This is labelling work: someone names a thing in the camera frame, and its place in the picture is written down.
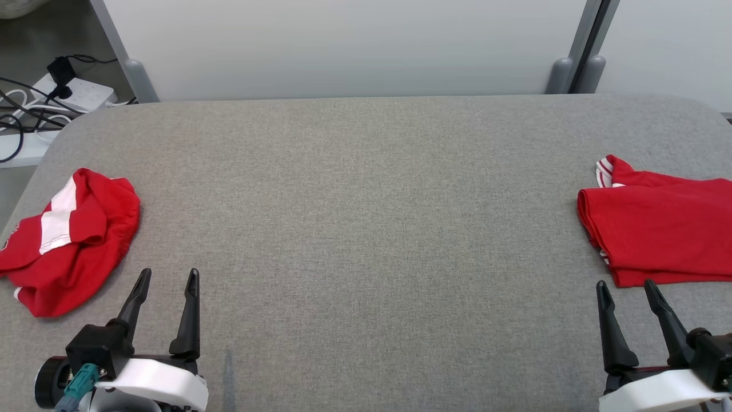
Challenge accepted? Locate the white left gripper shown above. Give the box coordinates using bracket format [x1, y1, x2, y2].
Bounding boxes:
[33, 267, 210, 412]

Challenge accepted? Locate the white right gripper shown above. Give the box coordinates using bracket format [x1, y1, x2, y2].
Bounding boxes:
[595, 278, 732, 412]

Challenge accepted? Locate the red shorts white stripe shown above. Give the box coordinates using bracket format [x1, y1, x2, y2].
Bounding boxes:
[0, 168, 141, 318]

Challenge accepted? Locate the red Bulls 23 jersey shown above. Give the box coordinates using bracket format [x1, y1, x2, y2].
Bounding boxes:
[576, 154, 732, 288]

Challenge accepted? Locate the white power strip with sockets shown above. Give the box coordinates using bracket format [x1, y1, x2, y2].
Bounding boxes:
[31, 73, 118, 113]

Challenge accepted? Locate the black power adapter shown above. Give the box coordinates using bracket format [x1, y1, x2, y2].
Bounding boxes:
[47, 56, 75, 99]

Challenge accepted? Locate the narrow white partition panel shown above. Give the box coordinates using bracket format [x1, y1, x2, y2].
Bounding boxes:
[595, 0, 732, 115]

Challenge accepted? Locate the wide white partition panel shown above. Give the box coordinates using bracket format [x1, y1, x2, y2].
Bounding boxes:
[103, 0, 590, 102]

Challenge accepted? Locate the pale sneaker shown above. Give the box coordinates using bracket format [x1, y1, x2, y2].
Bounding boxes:
[0, 0, 45, 19]

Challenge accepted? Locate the left camera cable teal plug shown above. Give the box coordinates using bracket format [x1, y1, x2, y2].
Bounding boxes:
[54, 363, 108, 412]

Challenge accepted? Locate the single grey partition post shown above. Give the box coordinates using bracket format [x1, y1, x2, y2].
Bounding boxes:
[89, 0, 161, 104]

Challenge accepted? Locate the white floor cable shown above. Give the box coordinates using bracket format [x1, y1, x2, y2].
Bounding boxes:
[0, 86, 73, 144]

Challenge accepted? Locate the dark grey paired partition post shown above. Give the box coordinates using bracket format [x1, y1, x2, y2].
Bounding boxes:
[572, 0, 621, 94]

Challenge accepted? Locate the black floor cable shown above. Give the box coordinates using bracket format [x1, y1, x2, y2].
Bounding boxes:
[0, 77, 75, 164]

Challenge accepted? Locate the light grey paired partition post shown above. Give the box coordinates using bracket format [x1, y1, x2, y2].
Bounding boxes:
[543, 0, 604, 95]

